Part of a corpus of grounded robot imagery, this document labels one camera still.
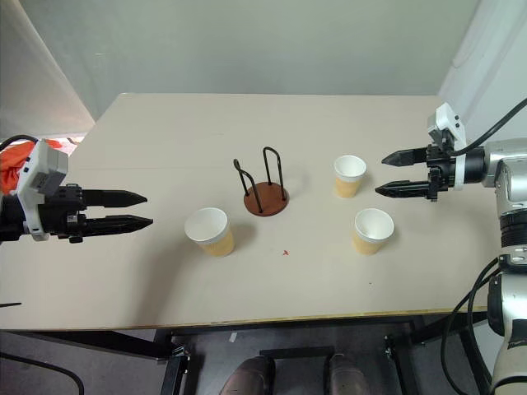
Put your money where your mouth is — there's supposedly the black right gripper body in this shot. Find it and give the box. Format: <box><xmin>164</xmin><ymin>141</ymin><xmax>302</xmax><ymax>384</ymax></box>
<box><xmin>426</xmin><ymin>143</ymin><xmax>457</xmax><ymax>203</ymax></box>

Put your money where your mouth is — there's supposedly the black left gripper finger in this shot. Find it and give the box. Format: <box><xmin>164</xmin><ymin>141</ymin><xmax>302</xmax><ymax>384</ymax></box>
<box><xmin>79</xmin><ymin>214</ymin><xmax>155</xmax><ymax>238</ymax></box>
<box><xmin>83</xmin><ymin>189</ymin><xmax>148</xmax><ymax>209</ymax></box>

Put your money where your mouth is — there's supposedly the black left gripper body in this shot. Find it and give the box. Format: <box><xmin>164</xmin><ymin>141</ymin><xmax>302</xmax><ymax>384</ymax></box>
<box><xmin>39</xmin><ymin>184</ymin><xmax>87</xmax><ymax>244</ymax></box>

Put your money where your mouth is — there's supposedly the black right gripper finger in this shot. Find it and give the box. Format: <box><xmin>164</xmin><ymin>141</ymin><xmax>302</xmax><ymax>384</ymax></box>
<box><xmin>381</xmin><ymin>147</ymin><xmax>430</xmax><ymax>167</ymax></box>
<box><xmin>374</xmin><ymin>179</ymin><xmax>433</xmax><ymax>198</ymax></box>

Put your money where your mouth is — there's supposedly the tan paper cup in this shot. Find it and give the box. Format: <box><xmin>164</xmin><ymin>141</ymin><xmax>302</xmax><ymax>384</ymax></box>
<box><xmin>184</xmin><ymin>207</ymin><xmax>236</xmax><ymax>258</ymax></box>
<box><xmin>351</xmin><ymin>207</ymin><xmax>396</xmax><ymax>257</ymax></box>
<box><xmin>333</xmin><ymin>154</ymin><xmax>368</xmax><ymax>200</ymax></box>

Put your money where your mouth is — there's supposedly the orange cloth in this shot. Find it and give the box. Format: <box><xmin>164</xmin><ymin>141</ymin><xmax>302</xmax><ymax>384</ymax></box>
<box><xmin>0</xmin><ymin>138</ymin><xmax>82</xmax><ymax>198</ymax></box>

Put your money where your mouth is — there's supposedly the dark rounded shape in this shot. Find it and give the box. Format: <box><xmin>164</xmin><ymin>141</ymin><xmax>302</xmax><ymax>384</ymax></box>
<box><xmin>219</xmin><ymin>355</ymin><xmax>276</xmax><ymax>395</ymax></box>
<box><xmin>329</xmin><ymin>353</ymin><xmax>371</xmax><ymax>395</ymax></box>

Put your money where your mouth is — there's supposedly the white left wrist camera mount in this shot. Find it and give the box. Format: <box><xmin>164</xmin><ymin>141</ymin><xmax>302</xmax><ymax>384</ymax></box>
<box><xmin>15</xmin><ymin>139</ymin><xmax>70</xmax><ymax>242</ymax></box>

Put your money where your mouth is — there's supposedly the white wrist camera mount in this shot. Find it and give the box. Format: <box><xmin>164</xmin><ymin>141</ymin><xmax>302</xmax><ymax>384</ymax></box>
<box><xmin>426</xmin><ymin>102</ymin><xmax>469</xmax><ymax>193</ymax></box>
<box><xmin>15</xmin><ymin>139</ymin><xmax>70</xmax><ymax>242</ymax></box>

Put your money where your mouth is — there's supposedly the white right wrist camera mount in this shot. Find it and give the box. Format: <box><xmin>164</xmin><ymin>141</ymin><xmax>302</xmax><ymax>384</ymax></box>
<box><xmin>426</xmin><ymin>102</ymin><xmax>469</xmax><ymax>193</ymax></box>

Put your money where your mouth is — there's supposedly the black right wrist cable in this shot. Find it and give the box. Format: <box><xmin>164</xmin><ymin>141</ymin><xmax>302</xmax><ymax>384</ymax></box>
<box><xmin>450</xmin><ymin>95</ymin><xmax>527</xmax><ymax>158</ymax></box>

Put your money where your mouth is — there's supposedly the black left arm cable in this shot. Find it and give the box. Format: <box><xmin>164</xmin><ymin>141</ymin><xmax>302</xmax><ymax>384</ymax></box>
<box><xmin>0</xmin><ymin>134</ymin><xmax>40</xmax><ymax>151</ymax></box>

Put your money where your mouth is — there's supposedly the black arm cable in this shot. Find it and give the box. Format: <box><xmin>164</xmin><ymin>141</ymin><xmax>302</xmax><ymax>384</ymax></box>
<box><xmin>467</xmin><ymin>269</ymin><xmax>501</xmax><ymax>388</ymax></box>
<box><xmin>0</xmin><ymin>134</ymin><xmax>40</xmax><ymax>151</ymax></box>
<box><xmin>440</xmin><ymin>255</ymin><xmax>511</xmax><ymax>395</ymax></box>

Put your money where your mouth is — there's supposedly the wire cup rack wooden base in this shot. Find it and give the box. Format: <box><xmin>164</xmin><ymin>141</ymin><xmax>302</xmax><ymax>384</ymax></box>
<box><xmin>232</xmin><ymin>146</ymin><xmax>291</xmax><ymax>217</ymax></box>

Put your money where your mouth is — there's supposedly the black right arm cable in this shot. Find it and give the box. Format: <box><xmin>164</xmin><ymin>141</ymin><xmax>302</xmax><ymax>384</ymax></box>
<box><xmin>467</xmin><ymin>269</ymin><xmax>501</xmax><ymax>388</ymax></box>
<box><xmin>440</xmin><ymin>255</ymin><xmax>511</xmax><ymax>395</ymax></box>

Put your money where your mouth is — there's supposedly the black metal table frame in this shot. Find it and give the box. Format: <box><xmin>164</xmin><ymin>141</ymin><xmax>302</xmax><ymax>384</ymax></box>
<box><xmin>0</xmin><ymin>309</ymin><xmax>497</xmax><ymax>395</ymax></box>

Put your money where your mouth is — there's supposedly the black floor cable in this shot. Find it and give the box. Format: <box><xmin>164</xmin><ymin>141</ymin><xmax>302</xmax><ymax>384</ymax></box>
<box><xmin>0</xmin><ymin>351</ymin><xmax>86</xmax><ymax>395</ymax></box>

